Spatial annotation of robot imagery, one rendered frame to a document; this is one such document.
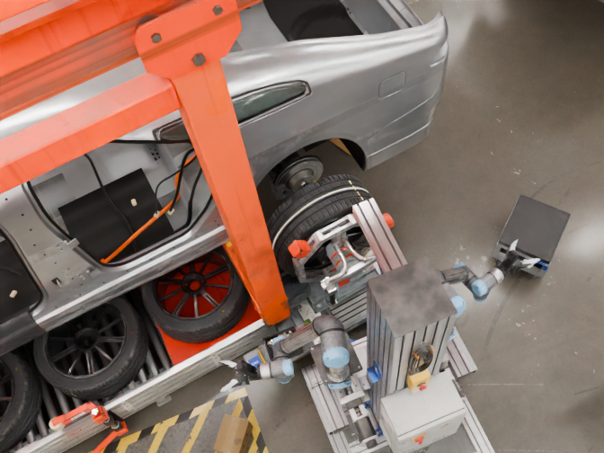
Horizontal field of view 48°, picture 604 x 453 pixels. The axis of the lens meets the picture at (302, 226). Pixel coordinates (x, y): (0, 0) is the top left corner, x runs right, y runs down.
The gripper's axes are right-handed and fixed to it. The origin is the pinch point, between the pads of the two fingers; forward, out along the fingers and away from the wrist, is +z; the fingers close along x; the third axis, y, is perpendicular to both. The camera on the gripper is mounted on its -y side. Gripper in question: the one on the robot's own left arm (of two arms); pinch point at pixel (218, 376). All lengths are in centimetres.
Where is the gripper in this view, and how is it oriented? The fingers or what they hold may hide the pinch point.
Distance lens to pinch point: 333.8
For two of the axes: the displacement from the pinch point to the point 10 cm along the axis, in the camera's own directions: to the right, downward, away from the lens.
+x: -1.1, -8.0, 5.9
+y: 1.0, 5.8, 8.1
